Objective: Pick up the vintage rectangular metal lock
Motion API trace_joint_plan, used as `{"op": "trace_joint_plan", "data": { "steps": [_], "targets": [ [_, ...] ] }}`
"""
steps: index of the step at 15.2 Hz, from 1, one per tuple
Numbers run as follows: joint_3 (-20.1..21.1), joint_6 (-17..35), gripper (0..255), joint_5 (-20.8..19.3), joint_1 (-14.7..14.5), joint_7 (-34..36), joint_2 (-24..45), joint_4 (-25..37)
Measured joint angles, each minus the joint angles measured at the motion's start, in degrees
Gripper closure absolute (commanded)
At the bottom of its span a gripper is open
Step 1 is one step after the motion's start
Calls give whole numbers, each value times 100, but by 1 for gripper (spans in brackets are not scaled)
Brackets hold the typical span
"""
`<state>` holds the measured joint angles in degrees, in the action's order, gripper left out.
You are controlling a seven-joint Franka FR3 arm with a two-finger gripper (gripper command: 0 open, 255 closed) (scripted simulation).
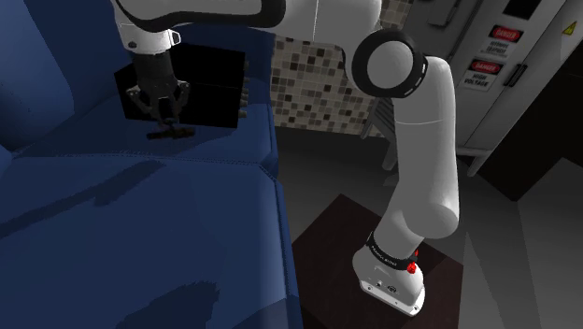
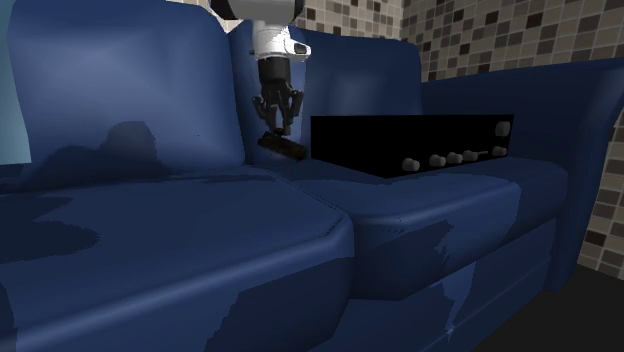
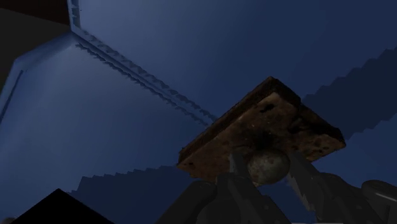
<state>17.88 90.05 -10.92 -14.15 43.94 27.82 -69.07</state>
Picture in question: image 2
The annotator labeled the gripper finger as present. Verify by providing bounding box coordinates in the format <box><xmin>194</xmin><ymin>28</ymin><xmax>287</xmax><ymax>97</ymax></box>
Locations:
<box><xmin>278</xmin><ymin>89</ymin><xmax>305</xmax><ymax>136</ymax></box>
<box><xmin>251</xmin><ymin>95</ymin><xmax>278</xmax><ymax>129</ymax></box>

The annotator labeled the blue sofa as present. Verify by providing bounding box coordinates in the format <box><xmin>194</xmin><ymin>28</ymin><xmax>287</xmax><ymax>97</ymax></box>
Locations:
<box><xmin>0</xmin><ymin>0</ymin><xmax>624</xmax><ymax>352</ymax></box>

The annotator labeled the black remote control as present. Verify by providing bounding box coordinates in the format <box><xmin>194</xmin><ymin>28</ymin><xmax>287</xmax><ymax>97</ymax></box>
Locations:
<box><xmin>256</xmin><ymin>130</ymin><xmax>308</xmax><ymax>160</ymax></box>

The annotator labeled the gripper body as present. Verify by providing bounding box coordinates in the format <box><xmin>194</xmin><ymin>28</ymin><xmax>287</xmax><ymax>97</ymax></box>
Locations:
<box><xmin>257</xmin><ymin>56</ymin><xmax>296</xmax><ymax>107</ymax></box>

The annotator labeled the black box with grey knobs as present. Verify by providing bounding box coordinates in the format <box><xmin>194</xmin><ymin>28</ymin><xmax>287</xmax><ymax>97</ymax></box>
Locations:
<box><xmin>310</xmin><ymin>114</ymin><xmax>515</xmax><ymax>180</ymax></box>

